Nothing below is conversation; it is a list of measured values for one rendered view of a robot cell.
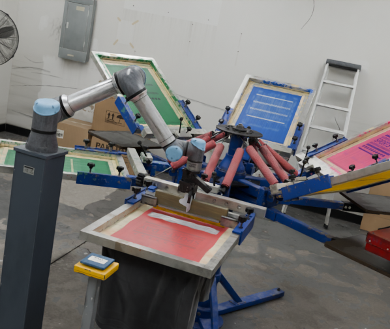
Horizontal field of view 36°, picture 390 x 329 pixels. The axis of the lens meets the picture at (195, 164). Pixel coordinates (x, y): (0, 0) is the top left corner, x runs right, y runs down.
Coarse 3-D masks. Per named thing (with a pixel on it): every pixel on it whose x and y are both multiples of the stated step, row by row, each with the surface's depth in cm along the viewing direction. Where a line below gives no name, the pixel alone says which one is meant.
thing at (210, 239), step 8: (200, 224) 294; (208, 224) 296; (192, 232) 280; (200, 232) 282; (208, 240) 274; (216, 240) 276; (160, 248) 254; (168, 248) 256; (176, 248) 258; (200, 248) 263; (208, 248) 265; (184, 256) 251; (192, 256) 253; (200, 256) 254
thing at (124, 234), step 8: (152, 208) 303; (144, 216) 290; (176, 216) 299; (128, 224) 275; (136, 224) 277; (160, 224) 283; (168, 224) 285; (176, 224) 287; (120, 232) 263; (128, 232) 265; (128, 240) 256; (136, 240) 258; (144, 240) 260; (152, 240) 261; (152, 248) 253
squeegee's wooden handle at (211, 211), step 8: (160, 192) 299; (168, 192) 300; (160, 200) 299; (168, 200) 298; (176, 200) 297; (192, 200) 294; (176, 208) 298; (184, 208) 296; (192, 208) 295; (200, 208) 294; (208, 208) 293; (216, 208) 291; (224, 208) 291; (208, 216) 293; (216, 216) 292
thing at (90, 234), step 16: (128, 208) 287; (96, 224) 258; (112, 224) 271; (96, 240) 246; (112, 240) 244; (144, 256) 241; (160, 256) 239; (176, 256) 240; (224, 256) 253; (192, 272) 236; (208, 272) 234
